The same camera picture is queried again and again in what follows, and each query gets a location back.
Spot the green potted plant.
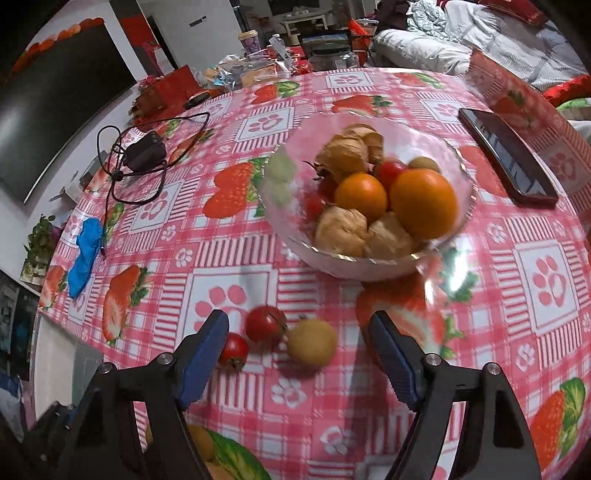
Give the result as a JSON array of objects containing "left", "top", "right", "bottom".
[{"left": 21, "top": 215, "right": 58, "bottom": 282}]

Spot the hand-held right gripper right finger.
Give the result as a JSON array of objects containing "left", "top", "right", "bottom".
[{"left": 367, "top": 310, "right": 543, "bottom": 480}]

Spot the red wall hanging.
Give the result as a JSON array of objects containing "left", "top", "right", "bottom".
[{"left": 117, "top": 14, "right": 160, "bottom": 70}]

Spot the large red gift box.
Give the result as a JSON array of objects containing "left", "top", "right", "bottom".
[{"left": 136, "top": 65, "right": 204, "bottom": 121}]

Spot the red frilled cushion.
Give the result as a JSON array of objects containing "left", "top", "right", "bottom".
[{"left": 542, "top": 76, "right": 591, "bottom": 109}]

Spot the white console table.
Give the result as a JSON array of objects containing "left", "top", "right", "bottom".
[{"left": 281, "top": 10, "right": 331, "bottom": 35}]

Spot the fruit print wall banner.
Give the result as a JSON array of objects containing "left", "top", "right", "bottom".
[{"left": 9, "top": 17, "right": 106, "bottom": 77}]

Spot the brown longan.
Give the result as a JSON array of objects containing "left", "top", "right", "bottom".
[
  {"left": 286, "top": 318, "right": 339, "bottom": 370},
  {"left": 407, "top": 156, "right": 443, "bottom": 175}
]

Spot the clear glass bowl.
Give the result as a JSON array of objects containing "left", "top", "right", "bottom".
[{"left": 256, "top": 115, "right": 476, "bottom": 282}]

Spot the pile of clear snack bags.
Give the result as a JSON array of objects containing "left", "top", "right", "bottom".
[{"left": 203, "top": 53, "right": 305, "bottom": 90}]

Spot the red cherry tomato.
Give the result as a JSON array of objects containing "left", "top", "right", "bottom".
[
  {"left": 218, "top": 332, "right": 250, "bottom": 370},
  {"left": 375, "top": 159, "right": 409, "bottom": 190},
  {"left": 245, "top": 305, "right": 288, "bottom": 347}
]

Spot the black smartphone in red case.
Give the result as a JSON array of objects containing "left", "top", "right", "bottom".
[{"left": 458, "top": 107, "right": 559, "bottom": 208}]

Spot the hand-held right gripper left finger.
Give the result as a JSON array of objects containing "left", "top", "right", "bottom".
[{"left": 55, "top": 310, "right": 230, "bottom": 480}]

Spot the black power adapter with cable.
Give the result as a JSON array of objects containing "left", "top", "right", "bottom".
[{"left": 96, "top": 111, "right": 211, "bottom": 206}]

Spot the red embroidered pillow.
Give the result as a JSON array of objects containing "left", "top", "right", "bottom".
[{"left": 478, "top": 0, "right": 550, "bottom": 26}]

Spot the crumpled blue glove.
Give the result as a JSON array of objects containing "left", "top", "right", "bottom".
[{"left": 68, "top": 218, "right": 105, "bottom": 298}]

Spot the large orange tangerine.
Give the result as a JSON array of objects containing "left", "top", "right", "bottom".
[{"left": 389, "top": 168, "right": 459, "bottom": 241}]

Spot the small orange tangerine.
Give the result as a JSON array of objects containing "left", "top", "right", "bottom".
[{"left": 335, "top": 172, "right": 389, "bottom": 222}]

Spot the black television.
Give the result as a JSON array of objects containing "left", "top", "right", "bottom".
[{"left": 0, "top": 23, "right": 139, "bottom": 204}]

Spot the grey quilted sofa cover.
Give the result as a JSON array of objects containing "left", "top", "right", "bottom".
[{"left": 374, "top": 0, "right": 587, "bottom": 93}]

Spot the pink strawberry print tablecloth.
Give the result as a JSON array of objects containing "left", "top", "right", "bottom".
[{"left": 37, "top": 67, "right": 591, "bottom": 480}]

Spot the glass jar with black lid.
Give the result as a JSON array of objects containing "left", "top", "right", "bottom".
[{"left": 307, "top": 44, "right": 361, "bottom": 72}]

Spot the crumpled grey printed blanket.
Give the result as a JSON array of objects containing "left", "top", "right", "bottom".
[{"left": 409, "top": 0, "right": 446, "bottom": 33}]

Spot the physalis in dry husk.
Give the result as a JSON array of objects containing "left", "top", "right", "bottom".
[
  {"left": 315, "top": 135, "right": 370, "bottom": 181},
  {"left": 365, "top": 212, "right": 419, "bottom": 260},
  {"left": 342, "top": 124, "right": 385, "bottom": 162},
  {"left": 314, "top": 206, "right": 369, "bottom": 258}
]

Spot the red folding chair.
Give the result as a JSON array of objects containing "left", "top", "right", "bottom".
[{"left": 348, "top": 18, "right": 379, "bottom": 51}]

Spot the grey small box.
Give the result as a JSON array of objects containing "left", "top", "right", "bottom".
[{"left": 78, "top": 157, "right": 101, "bottom": 186}]

